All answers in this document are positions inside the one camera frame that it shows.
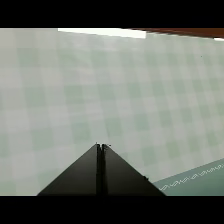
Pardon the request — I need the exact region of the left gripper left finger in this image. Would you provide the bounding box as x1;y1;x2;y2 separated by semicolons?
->
37;142;102;197

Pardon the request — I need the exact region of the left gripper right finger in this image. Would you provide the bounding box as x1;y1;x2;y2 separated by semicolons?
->
100;143;167;197

